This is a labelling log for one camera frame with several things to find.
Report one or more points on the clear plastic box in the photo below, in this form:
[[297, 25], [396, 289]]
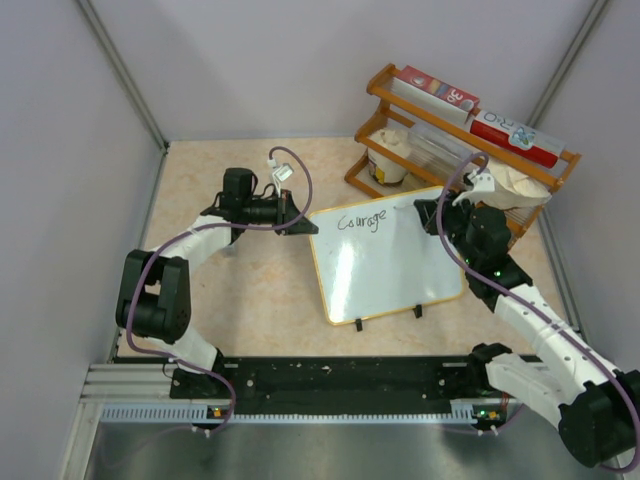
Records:
[[434, 150]]

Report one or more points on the yellow framed whiteboard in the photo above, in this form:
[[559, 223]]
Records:
[[371, 259]]

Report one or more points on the red foil box upper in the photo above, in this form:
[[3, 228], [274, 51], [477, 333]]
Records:
[[433, 95]]

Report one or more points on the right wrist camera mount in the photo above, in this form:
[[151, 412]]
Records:
[[482, 187]]

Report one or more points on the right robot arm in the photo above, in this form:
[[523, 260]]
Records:
[[592, 404]]

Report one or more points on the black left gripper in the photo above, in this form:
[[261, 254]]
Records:
[[286, 209]]

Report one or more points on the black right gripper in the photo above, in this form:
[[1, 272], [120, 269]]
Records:
[[428, 211]]

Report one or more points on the metal whiteboard stand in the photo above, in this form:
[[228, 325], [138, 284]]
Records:
[[417, 311]]

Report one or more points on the white paper bag right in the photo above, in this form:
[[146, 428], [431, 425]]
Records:
[[514, 189]]

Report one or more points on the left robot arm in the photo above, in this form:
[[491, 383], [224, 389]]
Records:
[[154, 305]]

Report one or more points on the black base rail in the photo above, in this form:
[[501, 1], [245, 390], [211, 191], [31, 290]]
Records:
[[334, 386]]

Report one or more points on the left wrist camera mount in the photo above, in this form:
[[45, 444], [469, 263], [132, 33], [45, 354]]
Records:
[[279, 173]]

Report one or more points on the red white wrap box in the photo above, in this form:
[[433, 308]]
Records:
[[518, 138]]

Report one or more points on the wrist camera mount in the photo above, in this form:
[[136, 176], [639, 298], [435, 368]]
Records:
[[279, 173], [482, 187]]

